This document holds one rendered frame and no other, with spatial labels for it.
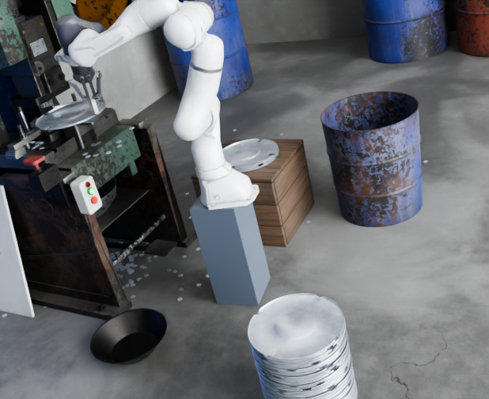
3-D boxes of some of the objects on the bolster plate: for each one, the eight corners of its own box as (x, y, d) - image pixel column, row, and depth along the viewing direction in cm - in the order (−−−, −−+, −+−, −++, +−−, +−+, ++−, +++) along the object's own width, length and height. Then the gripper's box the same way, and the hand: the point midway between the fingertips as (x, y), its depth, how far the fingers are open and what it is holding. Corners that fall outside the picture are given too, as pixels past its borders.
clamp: (46, 140, 260) (37, 117, 255) (17, 159, 248) (6, 135, 243) (36, 140, 263) (27, 117, 258) (6, 158, 251) (-4, 135, 246)
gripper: (63, 71, 231) (82, 122, 248) (98, 61, 233) (115, 112, 251) (60, 61, 236) (78, 112, 253) (94, 51, 238) (110, 101, 256)
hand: (94, 104), depth 249 cm, fingers closed
